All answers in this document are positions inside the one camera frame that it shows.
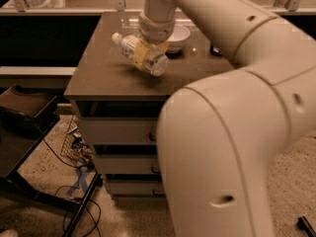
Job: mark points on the grey drawer cabinet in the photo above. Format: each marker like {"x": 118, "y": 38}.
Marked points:
{"x": 106, "y": 85}

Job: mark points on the white ceramic bowl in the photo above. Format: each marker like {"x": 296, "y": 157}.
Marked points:
{"x": 178, "y": 38}

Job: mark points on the clear plastic water bottle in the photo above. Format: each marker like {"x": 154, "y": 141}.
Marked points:
{"x": 127, "y": 44}

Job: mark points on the top drawer with black handle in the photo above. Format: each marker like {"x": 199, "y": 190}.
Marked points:
{"x": 118, "y": 131}

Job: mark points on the drawer with black handle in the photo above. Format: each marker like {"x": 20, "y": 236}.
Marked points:
{"x": 138, "y": 189}
{"x": 118, "y": 131}
{"x": 131, "y": 165}

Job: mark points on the black side cart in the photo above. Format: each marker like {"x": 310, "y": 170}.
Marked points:
{"x": 25, "y": 120}

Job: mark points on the black object on floor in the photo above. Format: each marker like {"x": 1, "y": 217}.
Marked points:
{"x": 304, "y": 224}

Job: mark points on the bottom drawer with black handle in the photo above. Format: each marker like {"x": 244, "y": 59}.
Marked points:
{"x": 138, "y": 189}

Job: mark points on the blue soda can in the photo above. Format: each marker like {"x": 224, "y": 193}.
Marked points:
{"x": 215, "y": 51}

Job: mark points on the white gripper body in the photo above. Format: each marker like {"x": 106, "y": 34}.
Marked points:
{"x": 154, "y": 29}

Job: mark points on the wire basket with clutter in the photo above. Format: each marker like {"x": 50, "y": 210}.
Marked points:
{"x": 75, "y": 150}

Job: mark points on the middle drawer with black handle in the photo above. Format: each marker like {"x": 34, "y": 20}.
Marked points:
{"x": 131, "y": 165}

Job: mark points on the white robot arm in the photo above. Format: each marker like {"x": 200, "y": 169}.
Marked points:
{"x": 217, "y": 136}

